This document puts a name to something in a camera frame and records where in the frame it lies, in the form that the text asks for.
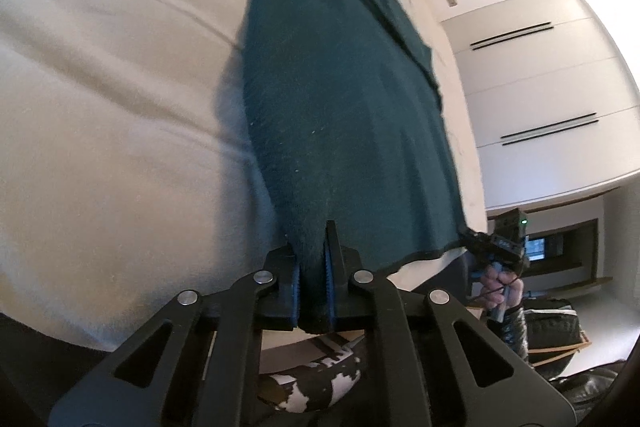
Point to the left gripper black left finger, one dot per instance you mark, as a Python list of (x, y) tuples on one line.
[(193, 363)]

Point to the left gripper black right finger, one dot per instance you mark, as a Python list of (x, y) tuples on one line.
[(431, 361)]

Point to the dark teal knit sweater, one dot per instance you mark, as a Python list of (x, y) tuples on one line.
[(345, 119)]

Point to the person's right hand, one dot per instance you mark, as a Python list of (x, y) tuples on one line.
[(500, 289)]

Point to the dark tv cabinet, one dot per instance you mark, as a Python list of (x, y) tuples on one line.
[(574, 247)]

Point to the black leather chair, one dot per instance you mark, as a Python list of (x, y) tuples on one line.
[(554, 336)]

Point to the black white patterned trousers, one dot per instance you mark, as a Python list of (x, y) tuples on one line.
[(302, 373)]

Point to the beige bed sheet mattress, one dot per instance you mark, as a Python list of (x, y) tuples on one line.
[(126, 170)]

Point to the white wardrobe with black handles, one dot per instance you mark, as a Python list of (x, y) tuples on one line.
[(553, 106)]

